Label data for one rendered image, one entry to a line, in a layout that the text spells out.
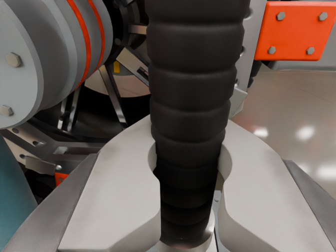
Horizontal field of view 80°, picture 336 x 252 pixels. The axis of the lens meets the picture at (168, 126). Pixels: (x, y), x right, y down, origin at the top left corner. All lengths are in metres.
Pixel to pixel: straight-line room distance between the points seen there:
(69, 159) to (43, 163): 0.05
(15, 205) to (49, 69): 0.27
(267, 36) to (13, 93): 0.29
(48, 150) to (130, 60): 0.25
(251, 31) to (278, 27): 0.03
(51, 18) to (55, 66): 0.04
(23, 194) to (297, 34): 0.46
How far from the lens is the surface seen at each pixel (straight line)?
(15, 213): 0.42
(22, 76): 0.19
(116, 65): 0.63
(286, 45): 0.33
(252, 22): 0.30
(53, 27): 0.21
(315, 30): 0.34
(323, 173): 1.57
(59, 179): 0.49
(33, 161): 0.48
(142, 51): 0.61
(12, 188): 0.39
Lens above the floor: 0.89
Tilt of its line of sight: 32 degrees down
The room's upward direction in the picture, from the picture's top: straight up
